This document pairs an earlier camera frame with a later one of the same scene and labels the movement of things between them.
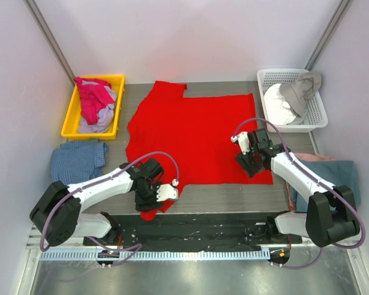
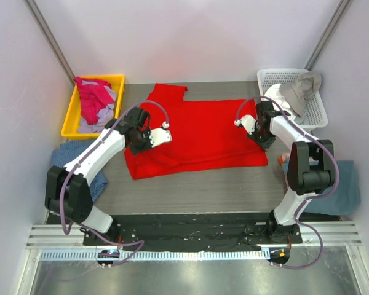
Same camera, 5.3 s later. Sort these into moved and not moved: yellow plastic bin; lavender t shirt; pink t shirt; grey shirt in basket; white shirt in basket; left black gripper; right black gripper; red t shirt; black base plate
Moved: red t shirt; right black gripper; left black gripper
Not moved: white shirt in basket; black base plate; lavender t shirt; pink t shirt; yellow plastic bin; grey shirt in basket
